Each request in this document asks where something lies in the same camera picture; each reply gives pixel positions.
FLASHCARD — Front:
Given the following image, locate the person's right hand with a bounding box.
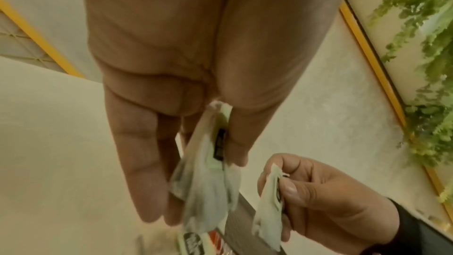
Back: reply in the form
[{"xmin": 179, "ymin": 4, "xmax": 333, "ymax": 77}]
[{"xmin": 256, "ymin": 153, "xmax": 401, "ymax": 253}]

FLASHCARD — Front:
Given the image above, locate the person's left hand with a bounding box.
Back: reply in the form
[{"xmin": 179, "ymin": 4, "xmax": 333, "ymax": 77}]
[{"xmin": 75, "ymin": 0, "xmax": 351, "ymax": 225}]

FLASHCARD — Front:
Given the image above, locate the green tagged tea bag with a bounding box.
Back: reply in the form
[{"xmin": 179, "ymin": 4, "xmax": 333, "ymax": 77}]
[{"xmin": 252, "ymin": 162, "xmax": 291, "ymax": 252}]

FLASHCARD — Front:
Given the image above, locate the brown tray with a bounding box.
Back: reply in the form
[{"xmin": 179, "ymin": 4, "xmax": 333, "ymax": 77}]
[{"xmin": 212, "ymin": 192, "xmax": 287, "ymax": 255}]

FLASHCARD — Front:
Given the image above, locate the pile of red Nescafe sachets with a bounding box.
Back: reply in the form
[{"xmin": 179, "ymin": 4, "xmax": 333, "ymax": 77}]
[{"xmin": 206, "ymin": 229, "xmax": 235, "ymax": 255}]

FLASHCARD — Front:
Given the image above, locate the handful of tea bags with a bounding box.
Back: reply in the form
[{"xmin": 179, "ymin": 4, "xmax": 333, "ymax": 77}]
[{"xmin": 168, "ymin": 101, "xmax": 243, "ymax": 234}]

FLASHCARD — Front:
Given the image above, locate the pile of green tea bags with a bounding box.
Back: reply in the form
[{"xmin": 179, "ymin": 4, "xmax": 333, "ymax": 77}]
[{"xmin": 176, "ymin": 231, "xmax": 207, "ymax": 255}]

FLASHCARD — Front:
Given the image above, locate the black right wristband with markers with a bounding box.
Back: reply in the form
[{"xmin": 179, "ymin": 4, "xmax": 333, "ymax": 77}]
[{"xmin": 368, "ymin": 197, "xmax": 453, "ymax": 255}]

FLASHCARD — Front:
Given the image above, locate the yellow metal bar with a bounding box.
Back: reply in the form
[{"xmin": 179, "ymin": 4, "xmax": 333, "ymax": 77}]
[{"xmin": 338, "ymin": 0, "xmax": 453, "ymax": 221}]

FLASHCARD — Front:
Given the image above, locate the yellow mesh railing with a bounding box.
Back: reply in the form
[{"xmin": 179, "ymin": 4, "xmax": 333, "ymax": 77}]
[{"xmin": 0, "ymin": 0, "xmax": 85, "ymax": 78}]

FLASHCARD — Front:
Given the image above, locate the green plant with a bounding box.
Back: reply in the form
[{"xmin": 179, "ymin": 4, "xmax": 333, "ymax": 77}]
[{"xmin": 350, "ymin": 0, "xmax": 453, "ymax": 204}]

